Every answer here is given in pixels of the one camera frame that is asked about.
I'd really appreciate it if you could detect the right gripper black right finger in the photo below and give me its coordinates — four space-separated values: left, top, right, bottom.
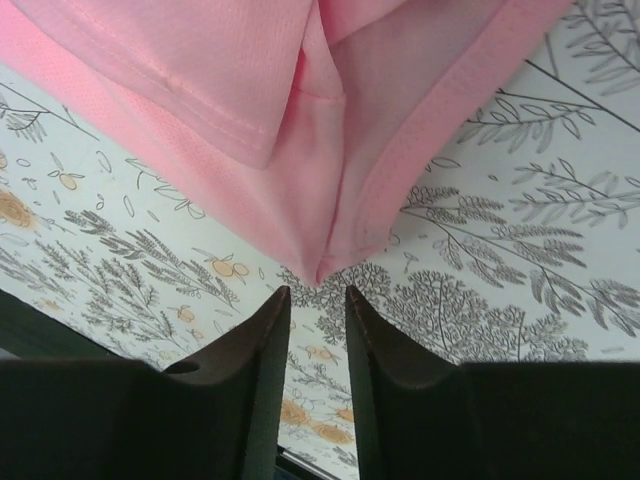
345 286 639 479

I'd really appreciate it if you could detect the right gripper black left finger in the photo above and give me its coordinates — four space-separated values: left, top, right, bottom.
1 287 291 479

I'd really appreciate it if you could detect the pink t-shirt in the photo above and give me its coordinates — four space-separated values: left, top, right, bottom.
1 1 569 285

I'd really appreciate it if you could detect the floral patterned table mat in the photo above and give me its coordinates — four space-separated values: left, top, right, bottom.
1 1 639 479

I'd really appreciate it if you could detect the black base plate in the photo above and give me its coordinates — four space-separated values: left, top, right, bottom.
1 291 120 360

